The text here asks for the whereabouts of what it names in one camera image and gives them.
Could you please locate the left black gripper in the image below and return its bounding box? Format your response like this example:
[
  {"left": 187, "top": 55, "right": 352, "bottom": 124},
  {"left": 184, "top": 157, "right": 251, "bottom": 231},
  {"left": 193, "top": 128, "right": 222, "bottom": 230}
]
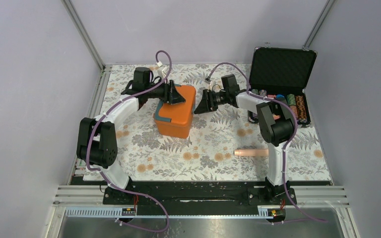
[{"left": 145, "top": 77, "right": 185, "bottom": 105}]

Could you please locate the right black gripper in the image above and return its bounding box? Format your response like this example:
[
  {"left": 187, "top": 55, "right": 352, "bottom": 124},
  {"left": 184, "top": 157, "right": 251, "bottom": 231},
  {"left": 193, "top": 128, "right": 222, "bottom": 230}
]
[{"left": 194, "top": 89, "right": 229, "bottom": 115}]

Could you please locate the orange plastic medicine box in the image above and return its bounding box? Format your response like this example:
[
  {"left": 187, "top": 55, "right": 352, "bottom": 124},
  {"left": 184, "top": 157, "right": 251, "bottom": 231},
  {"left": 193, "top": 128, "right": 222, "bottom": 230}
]
[{"left": 153, "top": 84, "right": 196, "bottom": 138}]

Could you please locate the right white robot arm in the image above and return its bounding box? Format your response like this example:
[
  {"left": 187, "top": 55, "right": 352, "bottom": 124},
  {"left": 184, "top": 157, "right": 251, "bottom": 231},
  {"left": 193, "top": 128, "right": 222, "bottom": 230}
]
[{"left": 194, "top": 74, "right": 297, "bottom": 204}]

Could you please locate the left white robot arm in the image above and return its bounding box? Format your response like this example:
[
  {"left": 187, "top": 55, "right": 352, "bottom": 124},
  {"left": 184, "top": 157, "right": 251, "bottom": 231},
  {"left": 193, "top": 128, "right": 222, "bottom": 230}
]
[{"left": 76, "top": 66, "right": 185, "bottom": 204}]

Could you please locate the floral tablecloth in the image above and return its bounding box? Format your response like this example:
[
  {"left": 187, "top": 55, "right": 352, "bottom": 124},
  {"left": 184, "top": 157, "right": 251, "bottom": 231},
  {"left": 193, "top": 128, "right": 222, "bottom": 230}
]
[{"left": 101, "top": 64, "right": 332, "bottom": 181}]

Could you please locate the black foam-lined case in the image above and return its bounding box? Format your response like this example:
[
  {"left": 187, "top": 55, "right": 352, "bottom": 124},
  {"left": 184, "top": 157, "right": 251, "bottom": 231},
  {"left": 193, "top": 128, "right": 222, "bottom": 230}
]
[{"left": 249, "top": 47, "right": 317, "bottom": 127}]

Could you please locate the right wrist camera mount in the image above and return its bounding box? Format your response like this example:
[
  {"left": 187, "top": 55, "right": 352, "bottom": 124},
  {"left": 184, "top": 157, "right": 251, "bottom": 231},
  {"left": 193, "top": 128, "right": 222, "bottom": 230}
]
[{"left": 204, "top": 77, "right": 213, "bottom": 88}]

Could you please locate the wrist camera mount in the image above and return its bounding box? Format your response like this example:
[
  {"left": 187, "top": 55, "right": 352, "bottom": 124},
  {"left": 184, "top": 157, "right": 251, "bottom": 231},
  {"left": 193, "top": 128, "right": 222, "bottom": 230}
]
[
  {"left": 157, "top": 61, "right": 170, "bottom": 78},
  {"left": 204, "top": 77, "right": 213, "bottom": 88}
]

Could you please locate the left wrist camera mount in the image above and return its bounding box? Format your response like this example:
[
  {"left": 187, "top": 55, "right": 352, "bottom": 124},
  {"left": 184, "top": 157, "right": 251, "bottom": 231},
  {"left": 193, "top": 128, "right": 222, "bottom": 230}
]
[{"left": 157, "top": 61, "right": 170, "bottom": 78}]

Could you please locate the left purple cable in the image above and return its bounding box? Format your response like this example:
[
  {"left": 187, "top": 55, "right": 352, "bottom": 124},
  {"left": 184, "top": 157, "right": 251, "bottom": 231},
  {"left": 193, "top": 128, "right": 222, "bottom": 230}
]
[{"left": 85, "top": 50, "right": 173, "bottom": 233}]

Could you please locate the purple cable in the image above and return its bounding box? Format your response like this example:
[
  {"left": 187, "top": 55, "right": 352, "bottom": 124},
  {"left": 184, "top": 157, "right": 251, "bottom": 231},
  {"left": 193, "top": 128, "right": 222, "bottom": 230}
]
[
  {"left": 85, "top": 50, "right": 173, "bottom": 233},
  {"left": 205, "top": 62, "right": 328, "bottom": 225}
]

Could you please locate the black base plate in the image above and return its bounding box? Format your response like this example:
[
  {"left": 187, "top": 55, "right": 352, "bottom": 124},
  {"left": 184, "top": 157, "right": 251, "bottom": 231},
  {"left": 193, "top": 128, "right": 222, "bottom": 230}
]
[{"left": 103, "top": 181, "right": 291, "bottom": 216}]

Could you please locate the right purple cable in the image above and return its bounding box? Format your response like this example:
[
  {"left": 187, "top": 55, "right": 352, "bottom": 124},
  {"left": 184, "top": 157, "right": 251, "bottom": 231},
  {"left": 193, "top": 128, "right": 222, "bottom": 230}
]
[{"left": 205, "top": 62, "right": 328, "bottom": 225}]

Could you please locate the slotted cable duct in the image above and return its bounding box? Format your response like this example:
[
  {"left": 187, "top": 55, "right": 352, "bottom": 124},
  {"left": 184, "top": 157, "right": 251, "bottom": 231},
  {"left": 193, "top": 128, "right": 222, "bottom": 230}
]
[{"left": 65, "top": 206, "right": 273, "bottom": 219}]

